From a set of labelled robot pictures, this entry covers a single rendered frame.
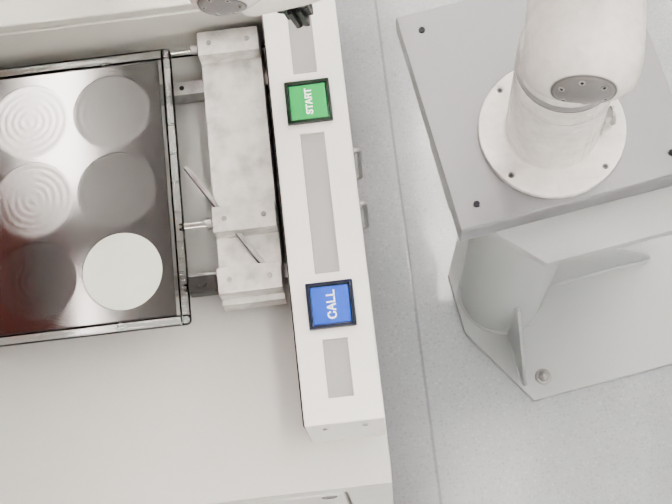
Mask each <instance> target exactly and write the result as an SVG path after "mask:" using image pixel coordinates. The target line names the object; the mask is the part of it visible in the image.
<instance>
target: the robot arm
mask: <svg viewBox="0 0 672 504"><path fill-rule="evenodd" d="M189 1H190V2H191V4H192V5H193V6H194V7H195V8H197V9H198V10H200V11H202V12H204V13H206V14H209V15H215V16H227V15H233V14H236V13H239V12H241V13H242V14H243V15H245V16H259V15H264V14H269V13H274V12H277V13H279V14H284V15H285V16H286V18H287V19H288V20H291V21H292V22H293V24H294V25H295V27H296V28H297V29H298V28H301V27H302V26H303V25H304V26H306V27H307V26H310V17H309V15H313V6H312V4H313V3H316V2H319V1H321V0H189ZM302 23H303V24H302ZM646 24H647V0H527V6H526V25H525V27H524V28H523V30H522V33H521V35H520V38H519V42H518V47H517V53H516V59H515V65H514V71H512V72H510V73H509V74H507V75H506V76H505V77H503V78H502V79H501V80H499V81H498V82H497V83H496V85H495V86H494V87H493V88H492V89H491V90H490V92H489V93H488V95H487V97H486V98H485V100H484V102H483V105H482V108H481V111H480V115H479V122H478V139H479V143H480V148H481V151H482V153H483V155H484V158H485V160H486V162H487V163H488V165H489V166H490V168H491V169H492V171H493V172H494V173H495V174H496V175H497V176H498V177H499V178H500V179H501V180H502V181H504V182H505V183H506V184H508V185H509V186H510V187H512V188H514V189H516V190H518V191H520V192H522V193H525V194H528V195H531V196H534V197H539V198H546V199H562V198H568V197H573V196H576V195H579V194H582V193H585V192H587V191H589V190H591V189H592V188H594V187H596V186H598V185H599V184H600V183H601V182H602V181H604V180H605V179H606V178H607V177H608V176H609V175H610V173H611V172H612V171H613V170H614V169H615V167H616V165H617V163H618V161H619V160H620V158H621V155H622V152H623V149H624V146H625V142H626V133H627V130H626V119H625V116H624V112H623V108H622V106H621V104H620V102H619V100H618V99H619V98H621V97H623V96H624V95H626V94H627V93H629V92H630V91H631V90H632V89H633V87H634V86H635V85H636V83H637V81H638V80H639V77H640V75H641V71H642V67H643V63H644V56H645V46H646Z"/></svg>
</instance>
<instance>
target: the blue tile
mask: <svg viewBox="0 0 672 504"><path fill-rule="evenodd" d="M310 297H311V306H312V316H313V325H314V326H318V325H326V324H335V323H343V322H352V312H351V303H350V295H349V286H348V284H340V285H332V286H323V287H315V288H310Z"/></svg>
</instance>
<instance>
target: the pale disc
mask: <svg viewBox="0 0 672 504"><path fill-rule="evenodd" d="M161 278H162V261H161V257H160V255H159V253H158V251H157V249H156V248H155V247H154V245H153V244H152V243H151V242H150V241H148V240H147V239H145V238H144V237H142V236H139V235H136V234H132V233H118V234H113V235H110V236H108V237H106V238H104V239H102V240H101V241H99V242H98V243H97V244H96V245H95V246H94V247H93V248H92V249H91V251H90V252H89V254H88V255H87V258H86V260H85V263H84V267H83V281H84V285H85V288H86V290H87V292H88V293H89V295H90V296H91V297H92V299H93V300H94V301H96V302H97V303H98V304H100V305H101V306H103V307H106V308H108V309H112V310H128V309H132V308H135V307H138V306H140V305H142V304H143V303H145V302H146V301H147V300H148V299H150V298H151V297H152V295H153V294H154V293H155V291H156V290H157V288H158V286H159V284H160V281H161Z"/></svg>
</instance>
